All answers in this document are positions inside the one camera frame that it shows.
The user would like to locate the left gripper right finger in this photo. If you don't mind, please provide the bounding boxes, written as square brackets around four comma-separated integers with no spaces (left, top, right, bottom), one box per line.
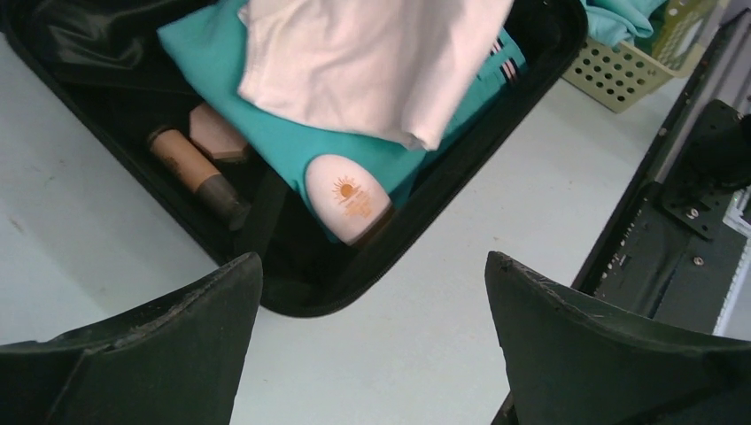
[484,251,750,424]

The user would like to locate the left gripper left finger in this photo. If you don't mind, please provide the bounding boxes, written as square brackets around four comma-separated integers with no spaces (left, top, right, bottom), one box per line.
[1,253,263,424]

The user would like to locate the light teal bottom garment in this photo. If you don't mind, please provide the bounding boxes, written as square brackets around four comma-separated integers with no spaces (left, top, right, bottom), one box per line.
[158,1,526,205]

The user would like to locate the black ribbed hard-shell suitcase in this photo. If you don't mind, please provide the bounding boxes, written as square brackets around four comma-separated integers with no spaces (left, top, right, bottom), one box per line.
[1,0,587,318]

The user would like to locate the white garment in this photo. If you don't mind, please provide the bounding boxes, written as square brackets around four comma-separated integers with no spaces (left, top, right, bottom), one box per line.
[237,1,512,151]

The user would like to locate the teal cloth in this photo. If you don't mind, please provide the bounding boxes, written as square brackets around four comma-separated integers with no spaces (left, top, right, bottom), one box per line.
[581,0,666,47]

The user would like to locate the brown cosmetic tube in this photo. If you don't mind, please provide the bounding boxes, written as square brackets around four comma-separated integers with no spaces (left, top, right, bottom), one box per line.
[146,127,251,231]

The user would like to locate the white bottle orange logo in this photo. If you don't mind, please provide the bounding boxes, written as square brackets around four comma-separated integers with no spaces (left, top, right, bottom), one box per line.
[305,154,393,245]

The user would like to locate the peach cosmetic tube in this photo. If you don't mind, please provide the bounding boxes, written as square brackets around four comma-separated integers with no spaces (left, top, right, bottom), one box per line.
[189,103,251,163]

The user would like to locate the pale yellow perforated basket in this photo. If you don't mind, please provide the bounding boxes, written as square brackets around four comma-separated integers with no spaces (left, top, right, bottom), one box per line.
[563,1,729,113]

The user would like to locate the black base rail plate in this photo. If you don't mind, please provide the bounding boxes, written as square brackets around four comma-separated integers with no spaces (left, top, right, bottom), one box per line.
[565,11,750,340]

